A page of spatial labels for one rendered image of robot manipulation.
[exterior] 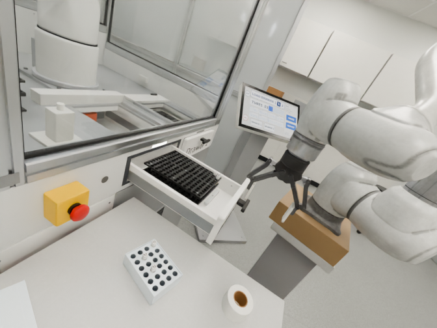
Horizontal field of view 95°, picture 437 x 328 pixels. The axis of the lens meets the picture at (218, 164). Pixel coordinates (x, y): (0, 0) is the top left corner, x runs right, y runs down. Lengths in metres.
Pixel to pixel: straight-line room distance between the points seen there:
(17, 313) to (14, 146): 0.29
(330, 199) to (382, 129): 0.51
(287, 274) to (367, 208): 0.49
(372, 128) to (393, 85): 3.72
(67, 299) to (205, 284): 0.30
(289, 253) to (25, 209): 0.94
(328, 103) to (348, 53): 3.46
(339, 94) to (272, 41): 1.76
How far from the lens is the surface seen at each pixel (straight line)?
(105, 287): 0.58
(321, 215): 0.96
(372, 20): 4.50
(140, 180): 0.68
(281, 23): 2.29
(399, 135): 0.47
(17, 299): 0.57
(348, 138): 0.49
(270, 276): 1.18
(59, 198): 0.53
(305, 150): 0.57
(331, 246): 0.95
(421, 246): 0.85
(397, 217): 0.84
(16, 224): 0.58
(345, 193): 0.90
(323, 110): 0.54
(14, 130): 0.45
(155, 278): 0.56
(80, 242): 0.64
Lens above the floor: 1.27
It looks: 26 degrees down
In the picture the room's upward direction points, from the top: 24 degrees clockwise
